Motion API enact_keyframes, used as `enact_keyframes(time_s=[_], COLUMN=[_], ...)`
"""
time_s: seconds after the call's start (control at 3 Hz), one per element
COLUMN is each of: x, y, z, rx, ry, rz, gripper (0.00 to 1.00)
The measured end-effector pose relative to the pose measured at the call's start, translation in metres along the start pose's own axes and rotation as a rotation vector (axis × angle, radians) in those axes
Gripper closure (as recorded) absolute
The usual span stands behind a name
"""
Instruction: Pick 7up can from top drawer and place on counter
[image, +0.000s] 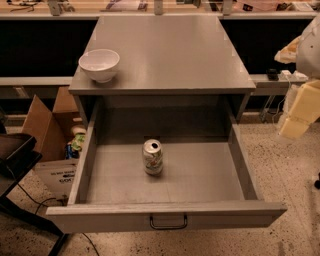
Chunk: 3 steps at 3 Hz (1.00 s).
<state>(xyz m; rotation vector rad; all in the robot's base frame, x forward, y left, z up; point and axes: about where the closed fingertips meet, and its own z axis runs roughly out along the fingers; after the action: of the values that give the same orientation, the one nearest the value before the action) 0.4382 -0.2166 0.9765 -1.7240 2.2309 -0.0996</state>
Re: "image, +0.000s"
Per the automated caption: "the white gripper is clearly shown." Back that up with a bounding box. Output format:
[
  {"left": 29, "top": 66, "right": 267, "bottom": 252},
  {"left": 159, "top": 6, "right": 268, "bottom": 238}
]
[{"left": 274, "top": 36, "right": 320, "bottom": 139}]

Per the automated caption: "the silver green 7up can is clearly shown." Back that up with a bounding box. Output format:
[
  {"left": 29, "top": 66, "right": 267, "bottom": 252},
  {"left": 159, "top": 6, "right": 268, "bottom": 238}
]
[{"left": 142, "top": 139, "right": 163, "bottom": 176}]

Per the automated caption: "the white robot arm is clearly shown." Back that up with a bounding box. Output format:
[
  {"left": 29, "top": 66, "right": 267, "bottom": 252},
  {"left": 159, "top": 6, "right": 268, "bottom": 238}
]
[{"left": 274, "top": 14, "right": 320, "bottom": 139}]

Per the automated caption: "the open grey top drawer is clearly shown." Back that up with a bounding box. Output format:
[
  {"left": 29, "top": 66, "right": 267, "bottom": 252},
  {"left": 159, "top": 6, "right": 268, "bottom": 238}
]
[{"left": 47, "top": 102, "right": 286, "bottom": 233}]

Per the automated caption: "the white power strip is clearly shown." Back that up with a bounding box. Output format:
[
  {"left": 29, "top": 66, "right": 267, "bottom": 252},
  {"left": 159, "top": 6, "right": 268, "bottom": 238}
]
[{"left": 280, "top": 70, "right": 308, "bottom": 81}]

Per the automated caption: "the small black device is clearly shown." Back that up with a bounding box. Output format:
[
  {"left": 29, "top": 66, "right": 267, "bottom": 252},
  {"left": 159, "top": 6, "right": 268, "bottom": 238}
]
[{"left": 266, "top": 69, "right": 279, "bottom": 81}]

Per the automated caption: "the grey metal cabinet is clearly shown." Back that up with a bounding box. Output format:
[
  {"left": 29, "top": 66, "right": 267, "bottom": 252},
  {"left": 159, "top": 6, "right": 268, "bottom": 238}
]
[{"left": 70, "top": 15, "right": 255, "bottom": 129}]

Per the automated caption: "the white ceramic bowl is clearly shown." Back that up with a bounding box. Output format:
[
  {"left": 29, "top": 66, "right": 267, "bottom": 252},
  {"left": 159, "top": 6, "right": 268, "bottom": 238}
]
[{"left": 78, "top": 49, "right": 120, "bottom": 83}]

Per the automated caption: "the green toy in box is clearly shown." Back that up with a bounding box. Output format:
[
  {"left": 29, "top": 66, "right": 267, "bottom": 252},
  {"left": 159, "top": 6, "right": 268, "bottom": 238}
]
[{"left": 69, "top": 125, "right": 86, "bottom": 152}]

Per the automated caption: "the blue item in box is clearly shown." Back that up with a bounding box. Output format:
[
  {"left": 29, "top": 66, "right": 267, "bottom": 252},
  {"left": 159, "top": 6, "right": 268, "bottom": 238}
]
[{"left": 65, "top": 144, "right": 79, "bottom": 159}]

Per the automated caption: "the brown cardboard box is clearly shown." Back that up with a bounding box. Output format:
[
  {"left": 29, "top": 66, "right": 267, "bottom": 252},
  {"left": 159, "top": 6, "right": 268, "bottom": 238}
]
[{"left": 22, "top": 86, "right": 83, "bottom": 162}]

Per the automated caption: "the white printed cardboard box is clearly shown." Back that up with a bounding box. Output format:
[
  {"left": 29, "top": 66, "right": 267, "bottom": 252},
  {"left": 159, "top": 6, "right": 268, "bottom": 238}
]
[{"left": 34, "top": 159, "right": 78, "bottom": 199}]

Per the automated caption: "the black office chair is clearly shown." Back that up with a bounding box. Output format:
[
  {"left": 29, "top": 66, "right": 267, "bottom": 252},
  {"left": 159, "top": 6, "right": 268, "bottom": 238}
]
[{"left": 0, "top": 113, "right": 68, "bottom": 256}]

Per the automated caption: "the white hanging cable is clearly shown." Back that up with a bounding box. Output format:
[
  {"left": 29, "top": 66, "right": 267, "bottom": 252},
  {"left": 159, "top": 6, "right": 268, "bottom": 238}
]
[{"left": 266, "top": 79, "right": 293, "bottom": 125}]

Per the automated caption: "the black drawer handle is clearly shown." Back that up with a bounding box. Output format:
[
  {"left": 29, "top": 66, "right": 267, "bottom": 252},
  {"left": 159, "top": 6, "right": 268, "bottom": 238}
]
[{"left": 149, "top": 215, "right": 188, "bottom": 231}]

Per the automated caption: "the black floor cable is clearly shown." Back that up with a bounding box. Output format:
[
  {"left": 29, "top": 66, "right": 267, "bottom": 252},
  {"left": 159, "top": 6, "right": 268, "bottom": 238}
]
[{"left": 16, "top": 183, "right": 101, "bottom": 256}]

